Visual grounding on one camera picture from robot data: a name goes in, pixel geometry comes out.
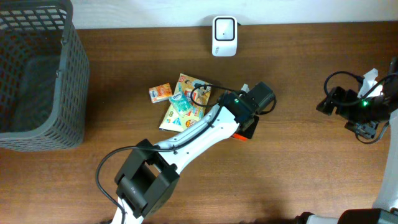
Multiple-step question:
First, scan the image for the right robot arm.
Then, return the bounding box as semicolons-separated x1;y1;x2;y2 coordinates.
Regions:
293;58;397;224

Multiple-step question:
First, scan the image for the orange tissue pack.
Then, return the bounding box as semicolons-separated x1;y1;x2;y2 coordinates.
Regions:
149;83;173;103

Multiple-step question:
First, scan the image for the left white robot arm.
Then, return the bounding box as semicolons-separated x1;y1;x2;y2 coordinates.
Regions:
112;82;276;223

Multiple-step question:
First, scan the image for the yellow snack bag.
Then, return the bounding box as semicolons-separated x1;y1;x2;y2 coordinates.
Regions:
159;73;211;132

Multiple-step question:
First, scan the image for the white barcode scanner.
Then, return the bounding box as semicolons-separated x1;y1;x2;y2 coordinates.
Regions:
212;16;238;57

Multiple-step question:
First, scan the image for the red Hacks candy bag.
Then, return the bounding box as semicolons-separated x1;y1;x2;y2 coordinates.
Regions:
231;133;248;141

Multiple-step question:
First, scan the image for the green Kleenex tissue pack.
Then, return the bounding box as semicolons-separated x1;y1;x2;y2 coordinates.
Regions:
169;92;193;116

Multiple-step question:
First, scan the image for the grey plastic mesh basket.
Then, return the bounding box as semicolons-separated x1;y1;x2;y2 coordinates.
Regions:
1;0;90;152

